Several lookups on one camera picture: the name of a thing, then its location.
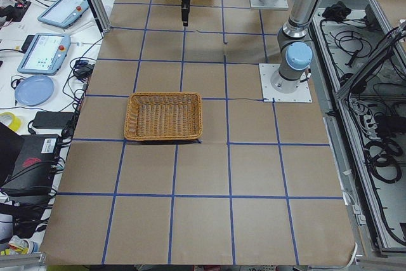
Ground yellow tape roll on desk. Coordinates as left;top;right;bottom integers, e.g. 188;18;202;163
0;112;22;132

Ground brown wicker basket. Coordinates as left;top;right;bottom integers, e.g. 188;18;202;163
124;92;203;142

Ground teach pendant far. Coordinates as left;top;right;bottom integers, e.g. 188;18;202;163
37;0;89;29

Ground teach pendant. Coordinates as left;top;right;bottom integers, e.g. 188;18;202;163
37;0;89;29
17;33;71;76

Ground teach pendant near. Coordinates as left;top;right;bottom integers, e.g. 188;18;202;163
17;33;71;76

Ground light blue plate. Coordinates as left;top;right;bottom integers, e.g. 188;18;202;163
15;75;55;106

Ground black power adapter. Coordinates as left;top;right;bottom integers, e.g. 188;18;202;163
28;112;74;134

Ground black computer box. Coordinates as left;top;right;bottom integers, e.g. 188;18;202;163
1;134;60;197

